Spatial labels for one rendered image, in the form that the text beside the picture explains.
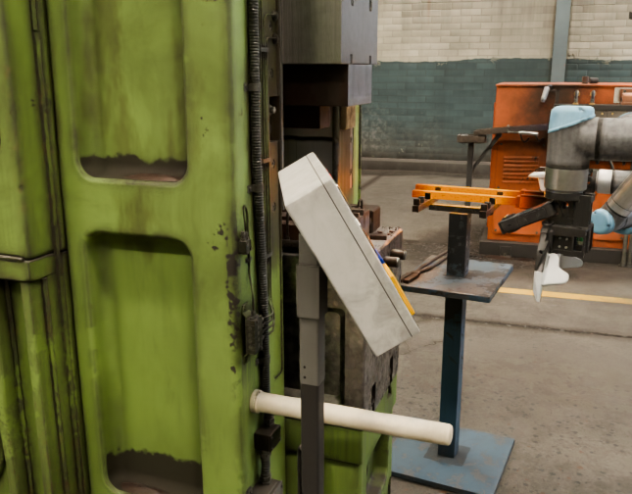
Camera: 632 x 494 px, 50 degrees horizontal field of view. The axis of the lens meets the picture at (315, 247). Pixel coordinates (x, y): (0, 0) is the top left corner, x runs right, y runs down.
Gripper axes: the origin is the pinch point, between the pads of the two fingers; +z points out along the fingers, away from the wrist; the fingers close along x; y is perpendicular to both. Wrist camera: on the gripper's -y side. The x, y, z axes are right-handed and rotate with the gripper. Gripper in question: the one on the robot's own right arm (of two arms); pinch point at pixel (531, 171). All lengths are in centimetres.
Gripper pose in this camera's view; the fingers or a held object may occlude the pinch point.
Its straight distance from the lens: 234.9
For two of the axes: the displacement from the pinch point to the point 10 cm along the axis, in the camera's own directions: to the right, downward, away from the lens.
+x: 4.3, -2.3, 8.7
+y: 0.0, 9.7, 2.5
